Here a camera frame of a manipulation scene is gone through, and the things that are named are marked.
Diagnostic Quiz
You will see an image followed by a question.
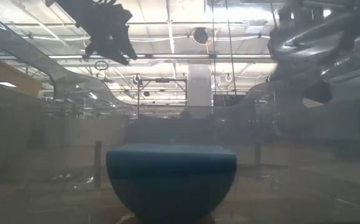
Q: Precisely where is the black cable loop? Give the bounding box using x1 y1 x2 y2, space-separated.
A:
94 60 109 72

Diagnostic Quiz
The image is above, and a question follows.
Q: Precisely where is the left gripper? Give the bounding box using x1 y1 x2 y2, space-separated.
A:
45 0 137 65

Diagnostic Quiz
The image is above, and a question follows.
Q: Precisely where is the long ceiling light strip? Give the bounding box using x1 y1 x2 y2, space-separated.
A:
0 53 273 60

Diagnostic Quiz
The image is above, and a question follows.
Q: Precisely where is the concrete column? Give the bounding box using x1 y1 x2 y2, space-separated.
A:
187 63 214 118

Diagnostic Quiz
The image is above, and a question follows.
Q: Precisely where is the small blue block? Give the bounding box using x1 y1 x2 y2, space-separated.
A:
105 143 238 223

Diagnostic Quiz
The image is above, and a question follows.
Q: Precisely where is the distant black frame rig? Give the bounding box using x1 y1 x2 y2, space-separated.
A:
136 78 189 118

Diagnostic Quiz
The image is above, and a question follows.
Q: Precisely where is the grey translucent plastic bin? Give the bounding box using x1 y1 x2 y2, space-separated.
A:
0 0 360 224

